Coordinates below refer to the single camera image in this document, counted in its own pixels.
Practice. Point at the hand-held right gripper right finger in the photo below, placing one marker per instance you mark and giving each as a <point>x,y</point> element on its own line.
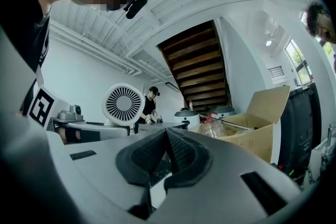
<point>189,160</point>

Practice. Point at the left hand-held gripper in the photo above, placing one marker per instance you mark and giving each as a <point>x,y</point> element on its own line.
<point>42,107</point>

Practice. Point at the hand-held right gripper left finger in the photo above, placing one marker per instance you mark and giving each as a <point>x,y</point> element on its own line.
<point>139,160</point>

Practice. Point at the white hair dryer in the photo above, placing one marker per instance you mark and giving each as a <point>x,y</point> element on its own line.
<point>123,103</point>

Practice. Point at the clear plastic bottle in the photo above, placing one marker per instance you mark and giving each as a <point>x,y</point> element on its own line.
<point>212,127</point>

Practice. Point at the grey work table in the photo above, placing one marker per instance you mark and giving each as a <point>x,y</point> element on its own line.
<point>162,126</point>

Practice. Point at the grey lid white cooker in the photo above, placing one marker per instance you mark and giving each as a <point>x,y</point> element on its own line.
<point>187,118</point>

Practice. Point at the small drink bottle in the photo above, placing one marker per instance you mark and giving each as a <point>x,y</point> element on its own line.
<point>190,105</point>

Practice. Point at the thin metal rod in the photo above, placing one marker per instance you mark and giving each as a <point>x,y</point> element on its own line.
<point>236,124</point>

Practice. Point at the black printed t-shirt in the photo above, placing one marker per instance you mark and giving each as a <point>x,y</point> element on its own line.
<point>29,42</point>

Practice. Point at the brown cardboard box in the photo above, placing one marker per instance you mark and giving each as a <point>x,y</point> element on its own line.
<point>262,133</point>

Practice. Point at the wooden staircase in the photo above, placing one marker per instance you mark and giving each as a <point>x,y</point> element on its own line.
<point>197,65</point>

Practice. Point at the black appliance panel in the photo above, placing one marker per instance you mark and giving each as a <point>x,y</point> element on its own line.
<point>299,126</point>

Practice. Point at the marble pattern cabinet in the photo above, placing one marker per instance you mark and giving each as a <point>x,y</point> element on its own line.
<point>321,162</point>

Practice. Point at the round ceiling lamp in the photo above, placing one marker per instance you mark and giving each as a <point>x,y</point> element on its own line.
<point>268,43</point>

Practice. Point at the window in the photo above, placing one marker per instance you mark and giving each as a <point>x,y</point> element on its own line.
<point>299,63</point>

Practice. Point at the black head-mounted camera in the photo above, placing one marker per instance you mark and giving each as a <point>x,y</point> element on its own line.
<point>136,6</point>

